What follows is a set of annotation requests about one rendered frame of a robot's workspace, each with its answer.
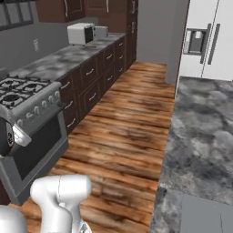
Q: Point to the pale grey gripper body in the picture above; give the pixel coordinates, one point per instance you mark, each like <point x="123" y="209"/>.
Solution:
<point x="21" y="136"/>

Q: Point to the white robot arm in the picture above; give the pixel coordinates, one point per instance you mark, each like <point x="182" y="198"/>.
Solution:
<point x="57" y="197"/>

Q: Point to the tall dark wood cabinet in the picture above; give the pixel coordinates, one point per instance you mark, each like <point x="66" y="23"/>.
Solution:
<point x="132" y="30"/>

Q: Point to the grey sink basin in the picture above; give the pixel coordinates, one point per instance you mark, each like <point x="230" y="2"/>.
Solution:
<point x="206" y="215"/>

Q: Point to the grey stove knob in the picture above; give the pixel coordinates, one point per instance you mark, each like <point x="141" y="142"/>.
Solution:
<point x="51" y="99"/>
<point x="19" y="122"/>
<point x="44" y="104"/>
<point x="36" y="109"/>
<point x="56" y="94"/>
<point x="29" y="115"/>

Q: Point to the dark glass oven door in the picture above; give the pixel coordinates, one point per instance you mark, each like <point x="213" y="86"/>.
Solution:
<point x="39" y="142"/>

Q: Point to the grey gas stove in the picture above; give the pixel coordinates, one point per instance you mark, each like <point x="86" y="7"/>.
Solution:
<point x="18" y="91"/>

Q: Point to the dark wood base cabinets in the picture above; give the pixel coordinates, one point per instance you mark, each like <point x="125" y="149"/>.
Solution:
<point x="91" y="88"/>

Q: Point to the white microwave oven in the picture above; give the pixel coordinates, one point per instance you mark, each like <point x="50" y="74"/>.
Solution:
<point x="78" y="34"/>

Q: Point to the dark framed window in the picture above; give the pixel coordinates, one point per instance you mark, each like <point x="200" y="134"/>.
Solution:
<point x="15" y="12"/>

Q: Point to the white toaster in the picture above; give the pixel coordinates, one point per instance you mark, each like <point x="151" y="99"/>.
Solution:
<point x="101" y="31"/>

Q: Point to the white fridge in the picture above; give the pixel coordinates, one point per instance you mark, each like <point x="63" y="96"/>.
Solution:
<point x="212" y="39"/>

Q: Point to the white wall outlet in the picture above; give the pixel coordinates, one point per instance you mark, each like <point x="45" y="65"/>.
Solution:
<point x="36" y="45"/>

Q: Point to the dark wood wall cabinets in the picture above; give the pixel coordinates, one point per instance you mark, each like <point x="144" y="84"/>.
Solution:
<point x="75" y="9"/>

